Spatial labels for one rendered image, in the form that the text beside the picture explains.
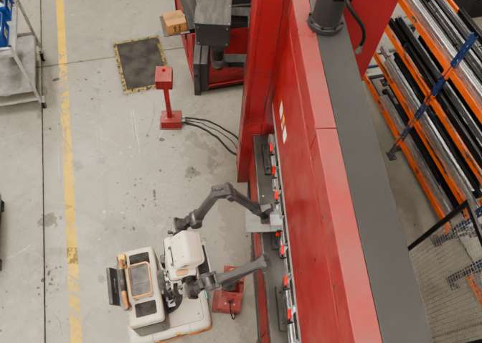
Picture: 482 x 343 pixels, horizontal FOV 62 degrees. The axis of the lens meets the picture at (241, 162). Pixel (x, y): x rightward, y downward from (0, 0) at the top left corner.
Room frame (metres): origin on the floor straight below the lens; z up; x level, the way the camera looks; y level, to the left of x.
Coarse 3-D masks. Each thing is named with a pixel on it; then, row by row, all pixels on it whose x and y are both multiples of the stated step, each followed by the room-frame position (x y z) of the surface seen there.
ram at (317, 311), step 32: (288, 32) 1.99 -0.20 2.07; (288, 64) 1.83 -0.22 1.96; (288, 96) 1.67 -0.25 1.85; (288, 128) 1.51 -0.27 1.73; (288, 160) 1.35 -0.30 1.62; (288, 192) 1.18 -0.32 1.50; (288, 224) 1.02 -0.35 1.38; (320, 224) 0.74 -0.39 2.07; (320, 256) 0.62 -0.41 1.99; (320, 288) 0.50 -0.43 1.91; (320, 320) 0.37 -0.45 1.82
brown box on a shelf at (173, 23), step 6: (168, 12) 3.23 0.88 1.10; (174, 12) 3.24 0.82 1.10; (180, 12) 3.25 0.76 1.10; (162, 18) 3.20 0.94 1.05; (168, 18) 3.14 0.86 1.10; (174, 18) 3.15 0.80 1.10; (180, 18) 3.16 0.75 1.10; (162, 24) 3.17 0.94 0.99; (168, 24) 3.05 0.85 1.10; (174, 24) 3.07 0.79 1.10; (180, 24) 3.09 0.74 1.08; (186, 24) 3.12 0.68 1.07; (168, 30) 3.03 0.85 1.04; (174, 30) 3.06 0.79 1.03; (180, 30) 3.09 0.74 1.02; (186, 30) 3.12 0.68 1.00; (168, 36) 3.02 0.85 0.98
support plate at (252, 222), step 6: (246, 210) 1.25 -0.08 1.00; (276, 210) 1.28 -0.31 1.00; (246, 216) 1.21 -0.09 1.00; (252, 216) 1.21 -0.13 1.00; (258, 216) 1.22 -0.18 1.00; (246, 222) 1.16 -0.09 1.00; (252, 222) 1.16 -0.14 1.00; (258, 222) 1.17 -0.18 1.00; (246, 228) 1.11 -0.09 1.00; (252, 228) 1.12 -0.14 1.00; (258, 228) 1.12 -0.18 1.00; (264, 228) 1.13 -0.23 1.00; (270, 228) 1.13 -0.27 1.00; (276, 228) 1.14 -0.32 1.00
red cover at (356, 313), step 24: (312, 48) 1.62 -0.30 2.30; (312, 72) 1.44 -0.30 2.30; (312, 96) 1.29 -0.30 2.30; (312, 120) 1.17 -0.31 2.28; (312, 144) 1.07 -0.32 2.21; (336, 144) 1.03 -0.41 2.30; (336, 168) 0.91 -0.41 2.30; (336, 192) 0.79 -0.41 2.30; (336, 216) 0.68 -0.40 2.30; (336, 240) 0.58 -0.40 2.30; (360, 240) 0.59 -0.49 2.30; (336, 264) 0.50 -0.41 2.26; (360, 264) 0.50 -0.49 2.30; (336, 288) 0.42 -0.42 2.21; (360, 288) 0.41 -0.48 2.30; (360, 312) 0.32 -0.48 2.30; (360, 336) 0.25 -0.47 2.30
